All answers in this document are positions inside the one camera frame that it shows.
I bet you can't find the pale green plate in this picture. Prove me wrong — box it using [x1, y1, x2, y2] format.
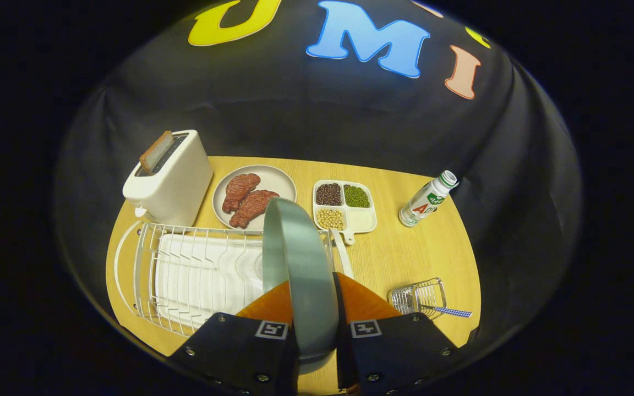
[262, 197, 341, 361]

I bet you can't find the brown bread slice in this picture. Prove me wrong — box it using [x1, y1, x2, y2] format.
[139, 130, 174, 174]

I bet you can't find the beige plate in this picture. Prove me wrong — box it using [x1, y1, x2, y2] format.
[212, 164, 297, 232]

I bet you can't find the pile of yellow soybeans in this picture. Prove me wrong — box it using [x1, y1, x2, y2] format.
[316, 208, 346, 230]

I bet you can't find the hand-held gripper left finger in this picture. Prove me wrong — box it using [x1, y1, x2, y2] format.
[167, 280, 300, 396]

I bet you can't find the white drip tray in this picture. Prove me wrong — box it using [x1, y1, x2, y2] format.
[155, 234, 265, 331]

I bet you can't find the white drink bottle green cap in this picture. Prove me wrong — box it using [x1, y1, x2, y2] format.
[398, 170, 459, 228]

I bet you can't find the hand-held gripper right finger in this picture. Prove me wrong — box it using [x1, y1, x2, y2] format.
[332, 272, 459, 396]

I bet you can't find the white wire dish rack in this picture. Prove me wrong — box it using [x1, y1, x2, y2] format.
[113, 220, 354, 337]

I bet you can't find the spoon with checked handle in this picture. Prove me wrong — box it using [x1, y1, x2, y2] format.
[422, 304, 473, 320]

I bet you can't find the white toaster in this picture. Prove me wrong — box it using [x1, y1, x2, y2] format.
[122, 129, 214, 227]

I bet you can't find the brown meat steak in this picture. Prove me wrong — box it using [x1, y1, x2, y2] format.
[222, 173, 261, 214]
[229, 190, 280, 229]

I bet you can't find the white divided snack tray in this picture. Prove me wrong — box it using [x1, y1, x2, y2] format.
[312, 179, 378, 246]

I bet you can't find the metal wire basket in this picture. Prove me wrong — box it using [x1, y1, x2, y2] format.
[387, 277, 448, 321]

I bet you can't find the pile of green beans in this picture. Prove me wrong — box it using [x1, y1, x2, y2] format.
[343, 184, 370, 208]

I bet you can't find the pile of red beans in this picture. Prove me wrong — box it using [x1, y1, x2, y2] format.
[316, 183, 343, 206]

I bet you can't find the black backdrop cloth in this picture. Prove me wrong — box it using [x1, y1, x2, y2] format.
[56, 0, 582, 353]

